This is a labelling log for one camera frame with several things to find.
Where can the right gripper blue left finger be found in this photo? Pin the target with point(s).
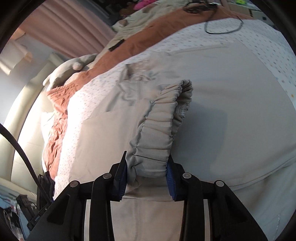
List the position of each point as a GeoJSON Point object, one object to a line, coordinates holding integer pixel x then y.
{"type": "Point", "coordinates": [107, 188]}

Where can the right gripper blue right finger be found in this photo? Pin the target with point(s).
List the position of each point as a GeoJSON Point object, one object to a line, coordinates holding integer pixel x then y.
{"type": "Point", "coordinates": [186, 187]}

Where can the beige large garment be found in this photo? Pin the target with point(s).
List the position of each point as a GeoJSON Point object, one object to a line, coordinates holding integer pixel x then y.
{"type": "Point", "coordinates": [218, 111]}

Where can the pink clothing item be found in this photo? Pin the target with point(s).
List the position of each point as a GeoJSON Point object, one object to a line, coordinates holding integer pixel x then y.
{"type": "Point", "coordinates": [143, 3]}

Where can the cream padded headboard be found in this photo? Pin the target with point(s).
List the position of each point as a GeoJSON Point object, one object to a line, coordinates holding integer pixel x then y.
{"type": "Point", "coordinates": [24, 123]}

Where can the beige plush pillow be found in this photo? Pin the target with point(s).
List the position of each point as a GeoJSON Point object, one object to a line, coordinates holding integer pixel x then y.
{"type": "Point", "coordinates": [63, 72]}

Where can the orange brown duvet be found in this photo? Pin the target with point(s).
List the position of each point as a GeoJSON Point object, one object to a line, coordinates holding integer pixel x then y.
{"type": "Point", "coordinates": [60, 97]}

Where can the pink curtain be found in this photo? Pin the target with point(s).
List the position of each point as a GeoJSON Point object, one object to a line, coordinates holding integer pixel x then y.
{"type": "Point", "coordinates": [68, 27]}

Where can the white floral dotted quilt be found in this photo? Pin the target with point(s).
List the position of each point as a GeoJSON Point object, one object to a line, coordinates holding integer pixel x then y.
{"type": "Point", "coordinates": [266, 43]}

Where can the white box with green item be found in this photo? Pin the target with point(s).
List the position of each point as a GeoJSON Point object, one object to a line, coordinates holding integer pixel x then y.
{"type": "Point", "coordinates": [248, 8]}

